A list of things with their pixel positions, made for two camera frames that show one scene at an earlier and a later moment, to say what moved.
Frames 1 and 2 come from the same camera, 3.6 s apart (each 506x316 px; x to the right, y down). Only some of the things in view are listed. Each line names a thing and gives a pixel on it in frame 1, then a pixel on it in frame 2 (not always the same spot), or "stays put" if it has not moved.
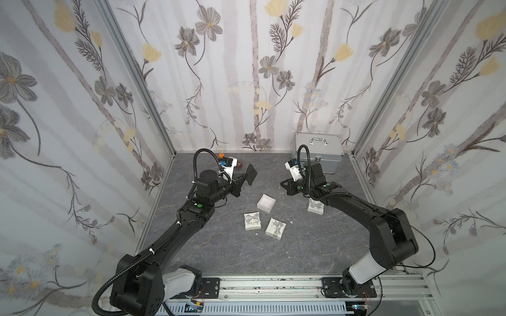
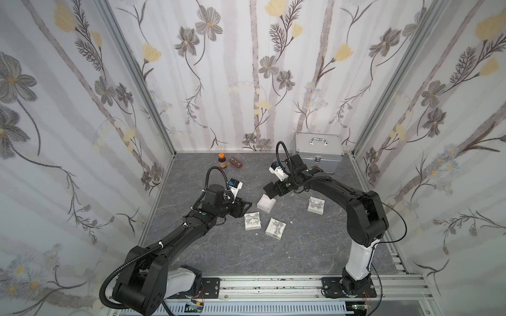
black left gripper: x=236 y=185 → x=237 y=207
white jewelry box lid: x=316 y=207 stays put
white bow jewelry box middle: x=275 y=228 stays put
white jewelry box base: x=266 y=203 stays put
